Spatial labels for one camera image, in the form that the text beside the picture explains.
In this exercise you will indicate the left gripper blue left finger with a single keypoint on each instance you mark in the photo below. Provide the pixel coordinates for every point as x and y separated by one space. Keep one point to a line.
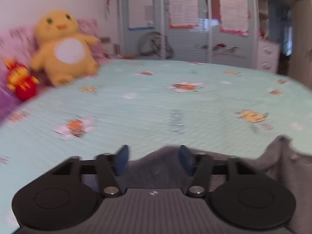
108 167

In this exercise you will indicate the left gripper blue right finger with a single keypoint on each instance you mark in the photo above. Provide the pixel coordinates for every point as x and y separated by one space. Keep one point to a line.
199 167

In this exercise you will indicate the dark grey sweater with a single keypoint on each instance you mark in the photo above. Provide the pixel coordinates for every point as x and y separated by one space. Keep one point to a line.
270 194

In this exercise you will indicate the teal quilted bee bedspread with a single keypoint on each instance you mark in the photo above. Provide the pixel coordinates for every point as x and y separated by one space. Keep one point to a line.
148 105

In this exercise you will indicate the yellow plush toy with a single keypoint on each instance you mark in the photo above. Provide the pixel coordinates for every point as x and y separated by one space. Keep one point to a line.
64 53

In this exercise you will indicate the red plush toy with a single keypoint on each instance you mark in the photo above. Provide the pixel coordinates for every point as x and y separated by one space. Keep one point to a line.
20 80

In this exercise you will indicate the white drawer cabinet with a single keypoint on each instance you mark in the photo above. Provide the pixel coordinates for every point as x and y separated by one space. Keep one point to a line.
268 56

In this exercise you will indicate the grey sliding door wardrobe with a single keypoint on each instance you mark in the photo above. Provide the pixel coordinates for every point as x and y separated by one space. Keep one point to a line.
202 44

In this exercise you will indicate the pink framed poster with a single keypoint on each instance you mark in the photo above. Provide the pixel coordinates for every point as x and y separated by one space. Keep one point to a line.
234 17

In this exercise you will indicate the blue framed poster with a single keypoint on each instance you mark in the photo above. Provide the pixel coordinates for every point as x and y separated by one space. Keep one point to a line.
141 14

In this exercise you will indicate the orange framed poster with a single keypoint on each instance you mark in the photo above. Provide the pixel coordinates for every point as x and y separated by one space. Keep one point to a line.
183 14

